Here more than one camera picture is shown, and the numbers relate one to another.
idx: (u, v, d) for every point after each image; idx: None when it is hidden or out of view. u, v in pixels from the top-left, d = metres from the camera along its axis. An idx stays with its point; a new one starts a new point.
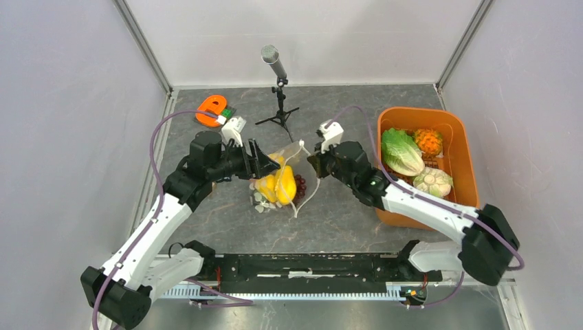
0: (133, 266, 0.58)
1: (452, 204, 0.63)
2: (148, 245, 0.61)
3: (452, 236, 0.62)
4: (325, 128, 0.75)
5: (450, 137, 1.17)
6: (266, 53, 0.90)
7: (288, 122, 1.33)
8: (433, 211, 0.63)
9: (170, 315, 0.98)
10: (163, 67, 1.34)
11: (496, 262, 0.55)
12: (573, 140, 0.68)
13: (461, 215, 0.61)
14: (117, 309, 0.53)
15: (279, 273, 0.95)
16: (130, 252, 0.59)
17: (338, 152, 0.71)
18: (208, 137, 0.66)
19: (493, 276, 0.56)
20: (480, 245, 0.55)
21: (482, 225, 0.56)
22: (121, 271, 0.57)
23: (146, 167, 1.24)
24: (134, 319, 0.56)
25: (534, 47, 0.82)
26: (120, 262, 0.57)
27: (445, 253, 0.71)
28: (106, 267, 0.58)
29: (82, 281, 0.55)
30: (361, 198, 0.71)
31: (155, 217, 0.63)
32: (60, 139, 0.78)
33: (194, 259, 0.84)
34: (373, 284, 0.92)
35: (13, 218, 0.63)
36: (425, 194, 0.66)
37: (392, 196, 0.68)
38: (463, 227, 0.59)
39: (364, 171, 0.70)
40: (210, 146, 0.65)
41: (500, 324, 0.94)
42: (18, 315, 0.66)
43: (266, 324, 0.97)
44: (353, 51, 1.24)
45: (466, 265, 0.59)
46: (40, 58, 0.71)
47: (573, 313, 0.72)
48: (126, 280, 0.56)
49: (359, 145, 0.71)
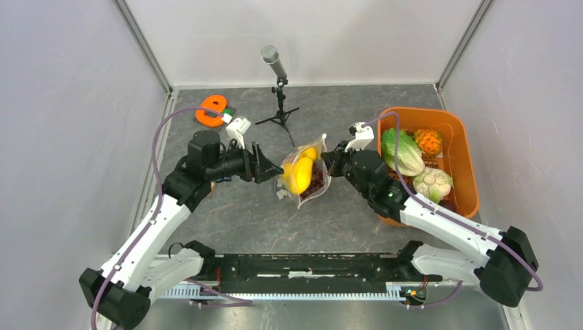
0: (131, 267, 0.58)
1: (474, 225, 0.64)
2: (147, 246, 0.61)
3: (471, 256, 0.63)
4: (361, 128, 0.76)
5: (450, 137, 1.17)
6: (266, 53, 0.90)
7: (288, 122, 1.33)
8: (454, 229, 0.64)
9: (170, 315, 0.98)
10: (163, 67, 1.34)
11: (515, 286, 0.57)
12: (573, 140, 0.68)
13: (485, 237, 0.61)
14: (117, 310, 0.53)
15: (279, 273, 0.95)
16: (130, 254, 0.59)
17: (358, 162, 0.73)
18: (205, 138, 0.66)
19: (513, 299, 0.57)
20: (505, 269, 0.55)
21: (509, 249, 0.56)
22: (119, 273, 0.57)
23: (146, 167, 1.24)
24: (134, 320, 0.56)
25: (533, 46, 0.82)
26: (119, 263, 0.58)
27: (458, 266, 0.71)
28: (105, 269, 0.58)
29: (81, 282, 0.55)
30: (377, 208, 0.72)
31: (154, 218, 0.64)
32: (60, 140, 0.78)
33: (194, 259, 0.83)
34: (373, 284, 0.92)
35: (13, 218, 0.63)
36: (446, 212, 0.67)
37: (411, 210, 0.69)
38: (487, 249, 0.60)
39: (381, 183, 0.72)
40: (206, 148, 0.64)
41: (500, 324, 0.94)
42: (18, 315, 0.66)
43: (266, 324, 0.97)
44: (353, 51, 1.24)
45: (485, 284, 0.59)
46: (40, 58, 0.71)
47: (573, 313, 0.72)
48: (124, 282, 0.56)
49: (379, 157, 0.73)
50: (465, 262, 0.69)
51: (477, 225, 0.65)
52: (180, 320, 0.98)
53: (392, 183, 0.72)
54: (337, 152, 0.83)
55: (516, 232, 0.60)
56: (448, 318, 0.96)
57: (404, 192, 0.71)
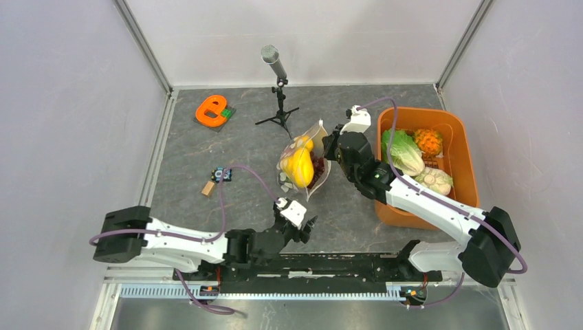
0: (159, 245, 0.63)
1: (458, 205, 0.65)
2: (181, 245, 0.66)
3: (456, 236, 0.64)
4: (357, 112, 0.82)
5: (450, 137, 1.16)
6: (266, 53, 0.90)
7: (288, 121, 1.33)
8: (439, 210, 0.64)
9: (169, 315, 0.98)
10: (163, 67, 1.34)
11: (498, 266, 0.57)
12: (573, 140, 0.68)
13: (468, 217, 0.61)
14: (114, 251, 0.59)
15: (279, 274, 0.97)
16: (171, 236, 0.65)
17: (342, 144, 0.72)
18: (269, 240, 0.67)
19: (494, 280, 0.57)
20: (486, 247, 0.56)
21: (489, 227, 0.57)
22: (153, 236, 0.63)
23: (146, 167, 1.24)
24: (103, 260, 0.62)
25: (533, 47, 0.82)
26: (162, 233, 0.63)
27: (445, 254, 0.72)
28: (153, 221, 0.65)
29: (137, 211, 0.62)
30: (364, 190, 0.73)
31: (206, 242, 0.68)
32: (60, 140, 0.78)
33: (192, 263, 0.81)
34: (373, 284, 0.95)
35: (13, 218, 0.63)
36: (431, 192, 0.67)
37: (397, 191, 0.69)
38: (469, 228, 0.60)
39: (367, 163, 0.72)
40: (262, 251, 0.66)
41: (500, 324, 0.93)
42: (17, 315, 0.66)
43: (266, 324, 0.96)
44: (353, 51, 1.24)
45: (467, 266, 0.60)
46: (40, 58, 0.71)
47: (574, 313, 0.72)
48: (146, 245, 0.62)
49: (363, 136, 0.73)
50: (452, 250, 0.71)
51: (461, 205, 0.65)
52: (179, 321, 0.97)
53: (379, 165, 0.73)
54: (333, 133, 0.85)
55: (499, 210, 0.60)
56: (447, 318, 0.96)
57: (391, 173, 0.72)
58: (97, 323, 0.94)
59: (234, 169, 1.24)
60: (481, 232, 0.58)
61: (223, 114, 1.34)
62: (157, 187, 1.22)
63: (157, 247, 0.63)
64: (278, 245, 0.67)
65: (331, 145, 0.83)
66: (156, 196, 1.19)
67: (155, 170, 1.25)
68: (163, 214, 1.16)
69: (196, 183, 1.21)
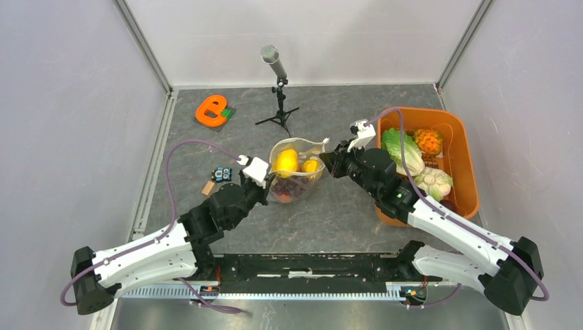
0: (115, 269, 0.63)
1: (485, 233, 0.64)
2: (138, 258, 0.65)
3: (480, 263, 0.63)
4: (363, 127, 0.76)
5: (450, 137, 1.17)
6: (266, 53, 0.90)
7: (288, 121, 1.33)
8: (465, 236, 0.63)
9: (168, 315, 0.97)
10: (163, 67, 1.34)
11: (523, 295, 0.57)
12: (573, 140, 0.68)
13: (496, 247, 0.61)
14: (80, 297, 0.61)
15: (279, 274, 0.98)
16: (121, 256, 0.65)
17: (367, 161, 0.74)
18: (229, 195, 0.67)
19: (518, 309, 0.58)
20: (514, 280, 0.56)
21: (520, 260, 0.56)
22: (104, 267, 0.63)
23: (146, 168, 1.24)
24: (89, 309, 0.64)
25: (533, 47, 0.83)
26: (109, 259, 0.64)
27: (461, 271, 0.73)
28: (98, 254, 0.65)
29: (76, 256, 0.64)
30: (384, 209, 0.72)
31: (159, 239, 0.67)
32: (60, 140, 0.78)
33: (186, 265, 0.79)
34: (373, 284, 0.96)
35: (14, 217, 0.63)
36: (457, 218, 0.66)
37: (421, 213, 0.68)
38: (498, 258, 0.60)
39: (390, 183, 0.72)
40: (226, 207, 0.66)
41: (500, 324, 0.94)
42: (18, 316, 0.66)
43: (266, 324, 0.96)
44: (353, 49, 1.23)
45: (490, 291, 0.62)
46: (40, 58, 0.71)
47: (575, 313, 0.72)
48: (101, 277, 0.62)
49: (388, 156, 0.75)
50: (469, 268, 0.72)
51: (488, 233, 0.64)
52: (179, 320, 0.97)
53: (401, 184, 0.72)
54: (339, 152, 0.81)
55: (527, 242, 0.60)
56: (448, 318, 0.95)
57: (414, 193, 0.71)
58: (97, 322, 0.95)
59: (234, 169, 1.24)
60: (511, 265, 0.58)
61: (223, 114, 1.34)
62: (157, 185, 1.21)
63: (116, 272, 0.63)
64: (240, 196, 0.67)
65: (340, 163, 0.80)
66: (156, 196, 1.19)
67: (155, 170, 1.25)
68: (163, 215, 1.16)
69: (196, 183, 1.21)
